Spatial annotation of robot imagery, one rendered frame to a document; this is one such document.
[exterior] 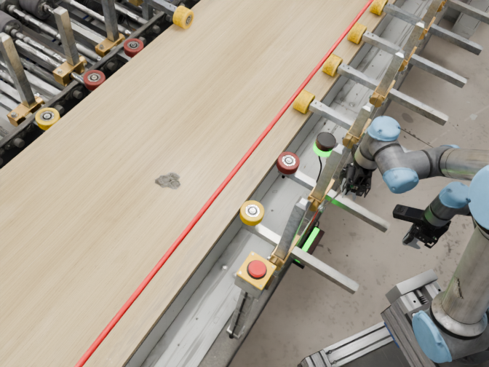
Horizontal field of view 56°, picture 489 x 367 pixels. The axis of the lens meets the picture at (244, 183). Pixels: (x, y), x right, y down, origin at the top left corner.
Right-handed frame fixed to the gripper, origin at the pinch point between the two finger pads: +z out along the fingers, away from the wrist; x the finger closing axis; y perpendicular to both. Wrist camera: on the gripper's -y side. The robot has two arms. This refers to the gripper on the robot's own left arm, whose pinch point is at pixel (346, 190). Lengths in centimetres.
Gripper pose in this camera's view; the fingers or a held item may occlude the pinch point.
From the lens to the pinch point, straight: 151.4
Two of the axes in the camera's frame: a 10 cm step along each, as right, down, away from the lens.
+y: -2.1, 8.1, -5.4
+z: -1.1, 5.3, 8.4
